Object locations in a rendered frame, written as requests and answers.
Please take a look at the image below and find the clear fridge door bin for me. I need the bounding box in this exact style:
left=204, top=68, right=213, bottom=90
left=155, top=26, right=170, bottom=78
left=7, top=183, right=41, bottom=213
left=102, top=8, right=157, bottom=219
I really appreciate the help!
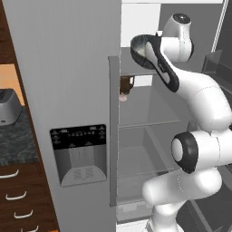
left=201, top=49, right=232, bottom=107

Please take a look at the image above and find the open grey fridge door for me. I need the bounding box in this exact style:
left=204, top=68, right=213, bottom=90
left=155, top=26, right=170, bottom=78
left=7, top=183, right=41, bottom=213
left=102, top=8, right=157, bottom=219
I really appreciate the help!
left=175, top=0, right=232, bottom=232

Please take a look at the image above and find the glass fridge shelf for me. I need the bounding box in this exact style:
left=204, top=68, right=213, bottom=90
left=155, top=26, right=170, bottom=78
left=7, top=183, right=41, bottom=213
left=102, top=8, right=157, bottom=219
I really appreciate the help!
left=118, top=85, right=183, bottom=130

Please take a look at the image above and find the grey fridge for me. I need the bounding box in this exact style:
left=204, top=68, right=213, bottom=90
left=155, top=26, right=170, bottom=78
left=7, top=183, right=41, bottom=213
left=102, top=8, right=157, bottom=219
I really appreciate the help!
left=2, top=0, right=232, bottom=232

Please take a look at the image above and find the grey fridge door with dispenser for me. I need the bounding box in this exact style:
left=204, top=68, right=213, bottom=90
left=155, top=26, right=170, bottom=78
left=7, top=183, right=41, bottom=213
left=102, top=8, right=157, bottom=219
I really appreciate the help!
left=2, top=0, right=122, bottom=232

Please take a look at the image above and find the clear fridge crisper drawer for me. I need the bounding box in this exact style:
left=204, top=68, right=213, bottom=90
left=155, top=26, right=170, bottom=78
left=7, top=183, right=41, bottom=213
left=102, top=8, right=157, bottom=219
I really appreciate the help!
left=117, top=125, right=177, bottom=182

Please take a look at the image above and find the grey toaster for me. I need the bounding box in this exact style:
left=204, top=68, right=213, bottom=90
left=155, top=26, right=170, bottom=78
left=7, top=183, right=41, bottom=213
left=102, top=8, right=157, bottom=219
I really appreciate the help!
left=0, top=87, right=24, bottom=127

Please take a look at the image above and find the brown wooden drawer front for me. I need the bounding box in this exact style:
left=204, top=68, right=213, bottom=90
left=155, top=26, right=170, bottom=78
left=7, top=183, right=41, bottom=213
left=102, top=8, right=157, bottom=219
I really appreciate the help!
left=9, top=202, right=56, bottom=226
left=0, top=162, right=46, bottom=189
left=2, top=184, right=51, bottom=209
left=17, top=219, right=60, bottom=232

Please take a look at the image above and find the grey fridge door handle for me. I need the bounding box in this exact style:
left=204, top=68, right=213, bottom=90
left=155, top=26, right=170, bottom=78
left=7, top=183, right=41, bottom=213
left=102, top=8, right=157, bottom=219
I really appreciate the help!
left=108, top=55, right=121, bottom=208

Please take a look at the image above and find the brown wooden wall cupboard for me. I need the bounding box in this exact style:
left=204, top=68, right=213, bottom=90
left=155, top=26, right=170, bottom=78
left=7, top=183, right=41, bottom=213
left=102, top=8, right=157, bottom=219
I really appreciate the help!
left=0, top=0, right=16, bottom=65

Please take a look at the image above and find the white curved drawer handle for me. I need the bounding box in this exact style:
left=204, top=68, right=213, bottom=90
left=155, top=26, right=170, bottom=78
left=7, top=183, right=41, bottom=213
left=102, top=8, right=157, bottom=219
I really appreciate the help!
left=5, top=190, right=28, bottom=202
left=0, top=169, right=20, bottom=179
left=20, top=225, right=40, bottom=232
left=13, top=209, right=34, bottom=220

